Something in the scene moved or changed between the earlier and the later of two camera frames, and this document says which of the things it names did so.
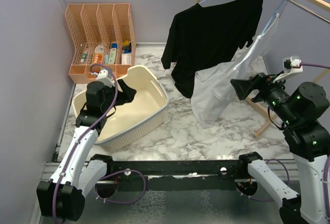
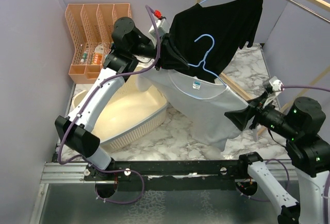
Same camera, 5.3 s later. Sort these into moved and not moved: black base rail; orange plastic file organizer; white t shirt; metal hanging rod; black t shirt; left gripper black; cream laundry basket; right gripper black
Moved: right gripper black; left gripper black; white t shirt
Not moved: black base rail; cream laundry basket; black t shirt; metal hanging rod; orange plastic file organizer
